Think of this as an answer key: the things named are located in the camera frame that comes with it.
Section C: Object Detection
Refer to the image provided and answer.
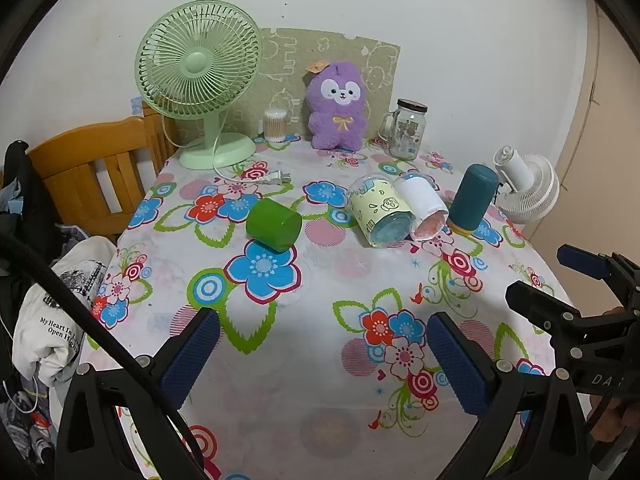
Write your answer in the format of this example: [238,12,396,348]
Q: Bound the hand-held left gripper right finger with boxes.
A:
[426,311,599,480]

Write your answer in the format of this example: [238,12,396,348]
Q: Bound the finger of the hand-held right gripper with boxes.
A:
[504,280,585,343]
[556,244,640,311]

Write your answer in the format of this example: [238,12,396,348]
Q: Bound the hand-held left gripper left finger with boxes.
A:
[54,306,222,480]

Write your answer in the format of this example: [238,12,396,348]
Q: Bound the green cup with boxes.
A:
[245,198,303,253]

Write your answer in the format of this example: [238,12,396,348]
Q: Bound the white cup with pink inside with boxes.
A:
[397,172,449,242]

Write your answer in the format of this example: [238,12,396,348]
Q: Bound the clear cup with yellow print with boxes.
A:
[346,174,417,248]

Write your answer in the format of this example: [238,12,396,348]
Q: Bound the person's right hand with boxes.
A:
[586,394,633,444]

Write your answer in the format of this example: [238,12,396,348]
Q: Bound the white clip fan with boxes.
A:
[492,145,560,224]

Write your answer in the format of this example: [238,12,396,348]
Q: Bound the beige door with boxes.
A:
[520,0,640,281]

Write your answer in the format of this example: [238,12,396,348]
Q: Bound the teal bottle with yellow base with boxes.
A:
[446,163,500,235]

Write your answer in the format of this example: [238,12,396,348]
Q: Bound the white printed shirt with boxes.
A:
[12,237,118,386]

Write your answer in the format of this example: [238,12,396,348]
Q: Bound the floral tablecloth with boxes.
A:
[80,137,586,480]

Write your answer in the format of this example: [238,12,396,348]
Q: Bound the glass jar with dark lid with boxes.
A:
[378,99,429,161]

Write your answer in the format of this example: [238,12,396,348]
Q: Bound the wooden chair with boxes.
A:
[27,102,176,241]

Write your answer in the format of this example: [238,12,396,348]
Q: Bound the dark clothes pile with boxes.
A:
[0,142,63,288]

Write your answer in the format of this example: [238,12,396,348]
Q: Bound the cotton swab box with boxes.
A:
[263,108,290,142]

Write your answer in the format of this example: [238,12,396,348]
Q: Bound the purple plush toy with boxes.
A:
[303,60,372,152]

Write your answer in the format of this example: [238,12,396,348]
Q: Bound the green desk fan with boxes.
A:
[134,1,263,170]

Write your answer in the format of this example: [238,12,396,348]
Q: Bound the patterned beige board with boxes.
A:
[225,27,402,141]

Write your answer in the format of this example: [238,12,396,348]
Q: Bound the black cable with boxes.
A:
[0,232,206,480]

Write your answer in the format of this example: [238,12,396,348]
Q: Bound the white fan cable with plug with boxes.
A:
[212,115,293,188]

